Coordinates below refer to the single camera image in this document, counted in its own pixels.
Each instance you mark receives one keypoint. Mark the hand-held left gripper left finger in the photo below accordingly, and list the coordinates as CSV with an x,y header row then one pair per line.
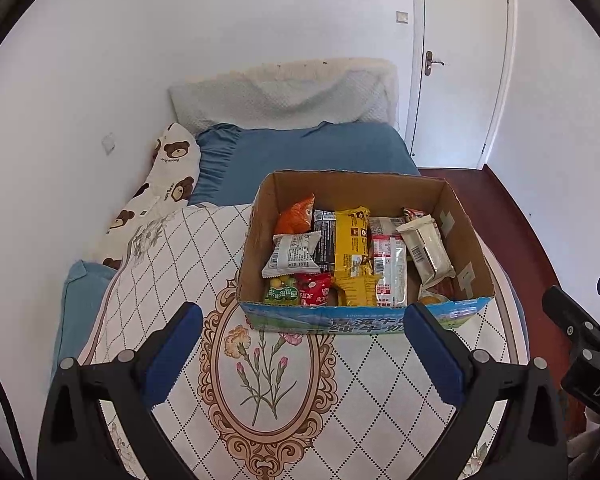
x,y
175,355

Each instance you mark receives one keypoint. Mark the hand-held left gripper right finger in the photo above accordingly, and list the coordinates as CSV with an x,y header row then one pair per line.
x,y
435,355

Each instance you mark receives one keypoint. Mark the small yellow snack packet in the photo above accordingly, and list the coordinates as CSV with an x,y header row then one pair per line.
x,y
430,300

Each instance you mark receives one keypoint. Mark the brown snack packet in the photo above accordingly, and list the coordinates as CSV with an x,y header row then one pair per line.
x,y
442,288

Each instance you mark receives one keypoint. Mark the cardboard box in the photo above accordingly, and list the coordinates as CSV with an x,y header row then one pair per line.
x,y
360,317

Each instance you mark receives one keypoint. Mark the white and red snack packet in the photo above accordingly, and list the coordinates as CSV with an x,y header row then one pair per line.
x,y
389,270

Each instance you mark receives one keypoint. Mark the silver white snack packet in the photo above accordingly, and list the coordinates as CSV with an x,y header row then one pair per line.
x,y
427,247

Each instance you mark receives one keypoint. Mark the green snack packet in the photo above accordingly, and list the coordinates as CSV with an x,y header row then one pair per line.
x,y
281,292

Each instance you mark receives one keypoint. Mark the small orange panda snack packet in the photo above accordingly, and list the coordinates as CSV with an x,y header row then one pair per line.
x,y
412,214

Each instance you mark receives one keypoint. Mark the white barcode snack packet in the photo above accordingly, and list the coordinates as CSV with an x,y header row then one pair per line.
x,y
292,255

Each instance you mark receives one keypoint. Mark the black snack packet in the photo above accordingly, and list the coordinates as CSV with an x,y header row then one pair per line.
x,y
325,245

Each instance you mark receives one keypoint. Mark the diamond pattern quilt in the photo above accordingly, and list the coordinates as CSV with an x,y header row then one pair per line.
x,y
180,260

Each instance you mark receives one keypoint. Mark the blue cushion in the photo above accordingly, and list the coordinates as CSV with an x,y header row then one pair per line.
x,y
77,305

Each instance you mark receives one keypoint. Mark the bear print pillow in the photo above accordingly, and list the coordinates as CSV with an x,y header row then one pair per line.
x,y
175,165

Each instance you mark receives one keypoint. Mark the blue bed sheet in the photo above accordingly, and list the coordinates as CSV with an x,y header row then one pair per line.
x,y
310,160

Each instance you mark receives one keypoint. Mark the white door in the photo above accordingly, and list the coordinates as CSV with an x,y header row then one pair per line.
x,y
465,60

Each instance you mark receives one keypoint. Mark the white textured pillow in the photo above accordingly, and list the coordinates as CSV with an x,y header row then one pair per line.
x,y
280,100

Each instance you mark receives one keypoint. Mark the red wooden bed frame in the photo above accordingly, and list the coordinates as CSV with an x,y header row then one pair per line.
x,y
525,260

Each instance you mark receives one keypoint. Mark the white wall switch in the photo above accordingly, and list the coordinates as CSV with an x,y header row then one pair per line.
x,y
109,144
402,17

